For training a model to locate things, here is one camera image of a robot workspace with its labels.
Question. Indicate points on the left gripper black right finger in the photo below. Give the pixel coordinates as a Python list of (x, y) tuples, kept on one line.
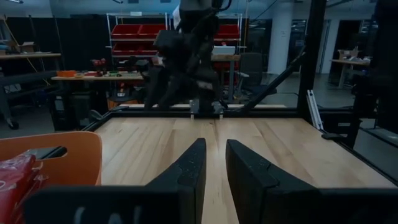
[(248, 174)]

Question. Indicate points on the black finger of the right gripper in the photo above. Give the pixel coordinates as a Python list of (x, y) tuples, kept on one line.
[(180, 90), (157, 90)]

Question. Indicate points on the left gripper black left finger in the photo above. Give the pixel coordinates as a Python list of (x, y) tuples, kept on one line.
[(192, 168)]

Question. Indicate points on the red popcorn bag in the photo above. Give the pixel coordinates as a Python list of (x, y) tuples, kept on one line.
[(38, 183), (12, 186)]

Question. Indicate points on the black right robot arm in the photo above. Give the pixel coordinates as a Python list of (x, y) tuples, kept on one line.
[(202, 12)]

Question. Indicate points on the red plastic storage bin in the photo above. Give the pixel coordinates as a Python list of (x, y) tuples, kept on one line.
[(152, 31), (225, 66), (126, 49), (228, 31), (126, 31), (147, 49)]

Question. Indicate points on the white metal shelf rack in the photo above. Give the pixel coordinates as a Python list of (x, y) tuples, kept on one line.
[(140, 40)]

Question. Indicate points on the orange shop vacuum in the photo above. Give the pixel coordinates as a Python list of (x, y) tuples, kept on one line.
[(122, 102)]

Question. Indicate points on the white box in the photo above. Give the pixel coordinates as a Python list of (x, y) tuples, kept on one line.
[(224, 50)]

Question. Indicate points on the wooden workbench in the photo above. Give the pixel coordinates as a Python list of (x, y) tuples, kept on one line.
[(28, 56), (225, 57), (93, 77), (348, 62)]

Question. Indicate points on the red power tool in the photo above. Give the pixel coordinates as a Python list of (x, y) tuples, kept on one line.
[(99, 62)]

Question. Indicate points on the black office chair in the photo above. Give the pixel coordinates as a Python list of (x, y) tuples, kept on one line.
[(252, 65)]

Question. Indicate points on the orange container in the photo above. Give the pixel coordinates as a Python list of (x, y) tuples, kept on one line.
[(66, 73)]

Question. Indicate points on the silver aluminium bar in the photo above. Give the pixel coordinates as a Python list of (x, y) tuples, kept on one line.
[(314, 109)]

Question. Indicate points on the orange plastic basket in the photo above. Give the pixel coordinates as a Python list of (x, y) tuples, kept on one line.
[(77, 161)]

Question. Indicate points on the black wheeled cart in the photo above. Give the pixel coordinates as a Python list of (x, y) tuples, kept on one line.
[(28, 77)]

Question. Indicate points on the cardboard box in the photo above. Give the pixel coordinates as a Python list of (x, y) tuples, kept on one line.
[(346, 54), (27, 47)]

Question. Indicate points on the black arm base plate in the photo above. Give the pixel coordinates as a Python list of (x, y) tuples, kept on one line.
[(217, 109)]

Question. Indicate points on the black metal table frame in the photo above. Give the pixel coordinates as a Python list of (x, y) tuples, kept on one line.
[(311, 62)]

